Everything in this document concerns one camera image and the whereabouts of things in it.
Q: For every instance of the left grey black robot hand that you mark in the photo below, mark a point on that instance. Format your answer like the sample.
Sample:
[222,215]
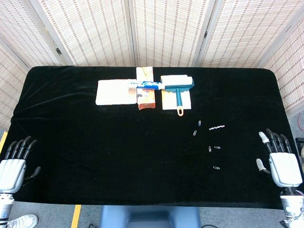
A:
[12,173]

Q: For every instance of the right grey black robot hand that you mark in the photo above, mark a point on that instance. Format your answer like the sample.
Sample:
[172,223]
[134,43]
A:
[285,168]

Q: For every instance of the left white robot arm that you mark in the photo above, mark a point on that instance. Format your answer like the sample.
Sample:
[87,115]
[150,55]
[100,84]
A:
[4,206]

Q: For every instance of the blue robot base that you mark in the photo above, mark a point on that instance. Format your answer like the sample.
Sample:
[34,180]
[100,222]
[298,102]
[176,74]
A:
[149,216]

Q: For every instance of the black equipment stand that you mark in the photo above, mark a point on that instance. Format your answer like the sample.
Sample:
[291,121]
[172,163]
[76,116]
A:
[299,142]

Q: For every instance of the yellow floor tape strip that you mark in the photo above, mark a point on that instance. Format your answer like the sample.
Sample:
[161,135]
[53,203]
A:
[2,141]
[76,216]

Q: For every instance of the white sneaker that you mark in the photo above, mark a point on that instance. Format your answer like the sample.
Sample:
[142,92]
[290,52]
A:
[22,221]

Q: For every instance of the black velvet tablecloth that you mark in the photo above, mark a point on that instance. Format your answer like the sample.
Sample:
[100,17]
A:
[118,154]

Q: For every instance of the white notebook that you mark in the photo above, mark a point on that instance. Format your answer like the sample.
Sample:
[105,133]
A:
[111,93]

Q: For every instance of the black screen hinge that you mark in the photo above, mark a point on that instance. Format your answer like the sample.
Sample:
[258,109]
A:
[205,34]
[58,51]

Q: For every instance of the beige notepad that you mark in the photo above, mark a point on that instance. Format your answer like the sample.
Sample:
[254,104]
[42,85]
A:
[169,102]

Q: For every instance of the teal lint roller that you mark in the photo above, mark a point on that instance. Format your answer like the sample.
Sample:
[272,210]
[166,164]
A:
[178,83]

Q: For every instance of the orange carton box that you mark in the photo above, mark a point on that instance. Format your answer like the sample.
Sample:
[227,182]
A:
[146,99]

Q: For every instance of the blue white toothpaste tube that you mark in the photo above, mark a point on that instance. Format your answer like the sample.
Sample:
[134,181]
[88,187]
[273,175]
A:
[147,84]

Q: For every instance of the woven folding screen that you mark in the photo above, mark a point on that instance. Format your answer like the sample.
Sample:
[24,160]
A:
[166,31]

